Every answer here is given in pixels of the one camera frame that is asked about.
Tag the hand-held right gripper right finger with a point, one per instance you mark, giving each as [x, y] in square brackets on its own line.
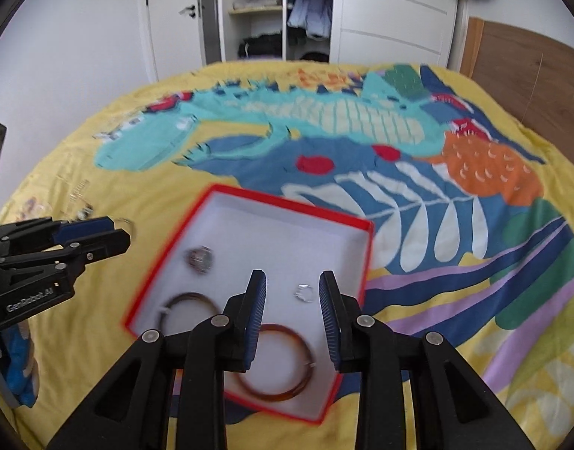
[328, 314]

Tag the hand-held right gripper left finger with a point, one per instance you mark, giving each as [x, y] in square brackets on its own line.
[256, 309]

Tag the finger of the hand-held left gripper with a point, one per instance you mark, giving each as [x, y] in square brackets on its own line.
[104, 246]
[87, 228]

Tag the amber bangle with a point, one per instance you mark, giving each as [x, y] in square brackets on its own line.
[277, 326]

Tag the dark brown bangle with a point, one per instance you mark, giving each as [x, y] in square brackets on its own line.
[193, 294]

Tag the red box with white inside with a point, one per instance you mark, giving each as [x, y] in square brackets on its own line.
[277, 239]

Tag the yellow dinosaur printed blanket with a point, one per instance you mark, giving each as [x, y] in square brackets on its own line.
[151, 183]

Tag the white door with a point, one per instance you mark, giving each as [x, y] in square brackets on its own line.
[174, 42]

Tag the folded black clothes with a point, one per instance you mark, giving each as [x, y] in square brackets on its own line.
[261, 47]

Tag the black bag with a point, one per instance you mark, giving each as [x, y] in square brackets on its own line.
[313, 56]

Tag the folded beige clothes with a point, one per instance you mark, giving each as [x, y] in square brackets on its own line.
[259, 2]

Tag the hanging grey-blue jacket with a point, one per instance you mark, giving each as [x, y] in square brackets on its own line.
[313, 9]

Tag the white wardrobe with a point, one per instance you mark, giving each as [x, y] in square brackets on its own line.
[390, 9]

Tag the wooden headboard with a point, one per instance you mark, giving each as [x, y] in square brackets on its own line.
[526, 70]

